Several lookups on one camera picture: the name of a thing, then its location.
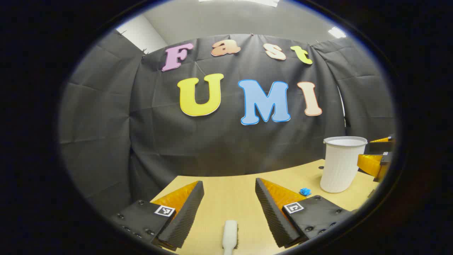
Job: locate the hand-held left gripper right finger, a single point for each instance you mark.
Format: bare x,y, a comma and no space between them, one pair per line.
272,219

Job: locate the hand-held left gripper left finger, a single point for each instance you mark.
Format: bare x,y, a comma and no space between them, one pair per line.
184,219

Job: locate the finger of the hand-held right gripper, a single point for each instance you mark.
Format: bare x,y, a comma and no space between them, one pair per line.
384,146
370,163

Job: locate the white ribbed garbage bin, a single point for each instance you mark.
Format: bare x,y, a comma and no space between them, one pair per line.
339,166

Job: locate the bright blue paper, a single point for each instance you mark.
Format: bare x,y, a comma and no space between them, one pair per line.
305,192

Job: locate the small white broom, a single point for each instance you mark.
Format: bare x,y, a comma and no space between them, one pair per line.
230,233

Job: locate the wooden desktop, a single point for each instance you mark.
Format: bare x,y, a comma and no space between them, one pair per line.
230,198

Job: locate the black backdrop cloth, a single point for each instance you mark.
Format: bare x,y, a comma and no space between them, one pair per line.
226,141

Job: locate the ceiling light panel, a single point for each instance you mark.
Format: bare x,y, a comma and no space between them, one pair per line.
247,2
336,32

